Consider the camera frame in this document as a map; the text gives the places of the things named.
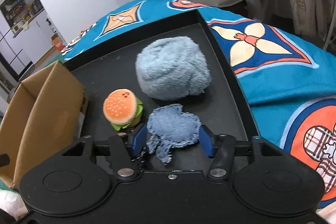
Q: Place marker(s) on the blue patterned blanket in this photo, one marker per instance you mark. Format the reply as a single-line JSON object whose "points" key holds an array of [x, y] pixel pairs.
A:
{"points": [[288, 82]]}

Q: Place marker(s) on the black heart fabric pouch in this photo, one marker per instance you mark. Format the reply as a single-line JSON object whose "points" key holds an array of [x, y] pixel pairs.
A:
{"points": [[120, 156]]}

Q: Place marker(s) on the burger plush toy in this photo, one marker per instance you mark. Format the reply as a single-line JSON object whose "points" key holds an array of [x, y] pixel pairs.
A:
{"points": [[122, 109]]}

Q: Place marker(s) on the white kitchen cabinet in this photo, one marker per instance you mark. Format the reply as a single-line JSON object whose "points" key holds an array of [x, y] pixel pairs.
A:
{"points": [[26, 34]]}

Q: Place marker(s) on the cream fleece blanket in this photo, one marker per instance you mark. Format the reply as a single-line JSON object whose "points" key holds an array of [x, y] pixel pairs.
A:
{"points": [[12, 203]]}

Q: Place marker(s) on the grey fluffy plush ball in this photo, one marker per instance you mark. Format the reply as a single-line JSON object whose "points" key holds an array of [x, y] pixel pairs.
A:
{"points": [[172, 68]]}

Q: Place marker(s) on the orange cardboard box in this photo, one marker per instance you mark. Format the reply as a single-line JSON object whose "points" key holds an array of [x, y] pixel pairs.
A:
{"points": [[57, 42]]}

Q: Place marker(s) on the blue denim fabric piece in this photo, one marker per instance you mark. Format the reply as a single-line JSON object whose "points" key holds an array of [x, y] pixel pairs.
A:
{"points": [[170, 128]]}

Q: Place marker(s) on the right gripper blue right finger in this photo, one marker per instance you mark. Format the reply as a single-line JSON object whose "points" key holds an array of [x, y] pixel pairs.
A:
{"points": [[208, 141]]}

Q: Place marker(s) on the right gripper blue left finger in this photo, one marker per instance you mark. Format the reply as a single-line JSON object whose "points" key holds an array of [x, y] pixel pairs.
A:
{"points": [[137, 139]]}

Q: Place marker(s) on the black shallow tray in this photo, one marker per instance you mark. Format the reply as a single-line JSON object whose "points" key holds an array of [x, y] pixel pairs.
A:
{"points": [[194, 110]]}

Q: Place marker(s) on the brown cardboard box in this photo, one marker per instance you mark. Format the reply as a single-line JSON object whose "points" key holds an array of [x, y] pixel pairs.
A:
{"points": [[45, 115]]}

